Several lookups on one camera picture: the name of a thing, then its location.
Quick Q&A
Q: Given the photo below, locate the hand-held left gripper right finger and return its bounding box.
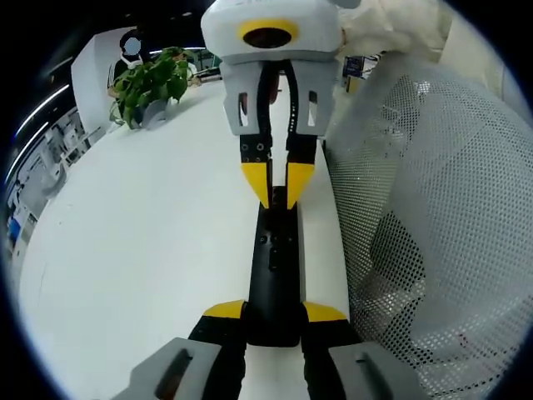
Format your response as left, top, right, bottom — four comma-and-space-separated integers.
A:
301, 300, 424, 400

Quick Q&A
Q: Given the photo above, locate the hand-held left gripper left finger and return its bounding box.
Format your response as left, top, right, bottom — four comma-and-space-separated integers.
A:
124, 298, 250, 400

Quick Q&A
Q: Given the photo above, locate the long black remote control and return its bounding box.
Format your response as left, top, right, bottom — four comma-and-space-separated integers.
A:
246, 185, 307, 348

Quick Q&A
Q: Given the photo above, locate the grey plant pot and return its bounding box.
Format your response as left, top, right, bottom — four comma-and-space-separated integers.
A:
140, 98, 171, 132

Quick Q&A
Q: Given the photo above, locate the green potted plant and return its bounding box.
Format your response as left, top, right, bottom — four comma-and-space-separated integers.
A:
108, 46, 196, 131

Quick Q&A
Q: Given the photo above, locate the white mesh laundry basket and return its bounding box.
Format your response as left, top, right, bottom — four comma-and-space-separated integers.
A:
323, 62, 528, 400

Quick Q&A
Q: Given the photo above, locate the grey padded chair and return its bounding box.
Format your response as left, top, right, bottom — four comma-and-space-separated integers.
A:
40, 159, 70, 198

